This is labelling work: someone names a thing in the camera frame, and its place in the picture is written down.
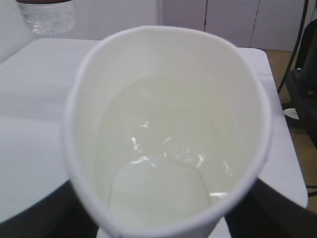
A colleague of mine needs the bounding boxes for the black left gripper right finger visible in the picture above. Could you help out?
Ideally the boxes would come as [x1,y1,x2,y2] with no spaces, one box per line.
[225,179,317,238]

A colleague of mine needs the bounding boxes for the clear water bottle red label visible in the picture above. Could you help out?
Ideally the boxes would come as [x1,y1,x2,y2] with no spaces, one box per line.
[16,0,75,35]

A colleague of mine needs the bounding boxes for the black background cable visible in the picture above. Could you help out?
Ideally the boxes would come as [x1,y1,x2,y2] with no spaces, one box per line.
[276,0,310,94]

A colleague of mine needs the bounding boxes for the white cabinet panels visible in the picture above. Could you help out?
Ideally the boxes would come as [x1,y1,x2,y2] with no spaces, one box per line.
[162,0,305,51]

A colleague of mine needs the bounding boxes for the white paper cup green logo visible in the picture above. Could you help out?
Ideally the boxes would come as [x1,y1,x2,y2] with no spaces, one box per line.
[62,26,272,238]

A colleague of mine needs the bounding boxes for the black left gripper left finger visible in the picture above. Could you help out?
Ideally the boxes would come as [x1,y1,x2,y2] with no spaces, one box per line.
[0,181,99,238]

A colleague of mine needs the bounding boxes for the black equipment stand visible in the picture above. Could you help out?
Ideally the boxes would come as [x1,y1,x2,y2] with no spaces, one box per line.
[286,20,317,146]

